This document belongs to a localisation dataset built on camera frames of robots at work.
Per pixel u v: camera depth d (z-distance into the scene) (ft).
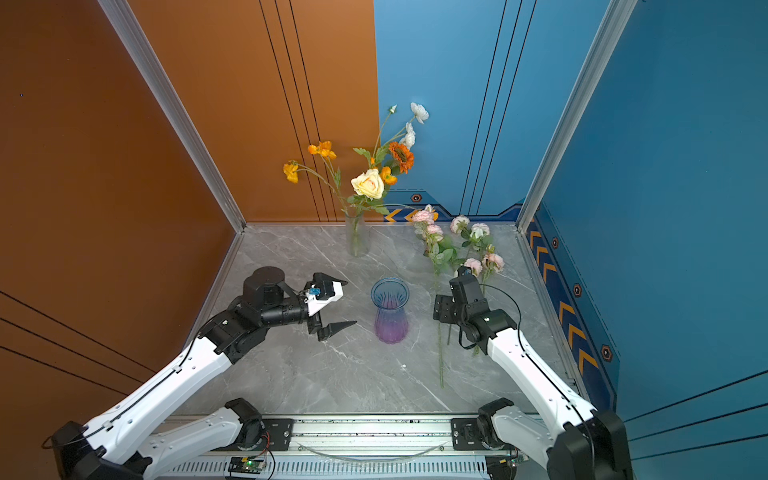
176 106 2.80
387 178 2.65
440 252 3.25
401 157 2.88
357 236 3.46
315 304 1.85
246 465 2.31
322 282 2.10
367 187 2.33
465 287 2.00
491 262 3.37
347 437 2.48
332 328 1.97
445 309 2.41
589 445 1.24
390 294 2.63
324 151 2.73
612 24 2.34
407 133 2.85
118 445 1.28
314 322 1.96
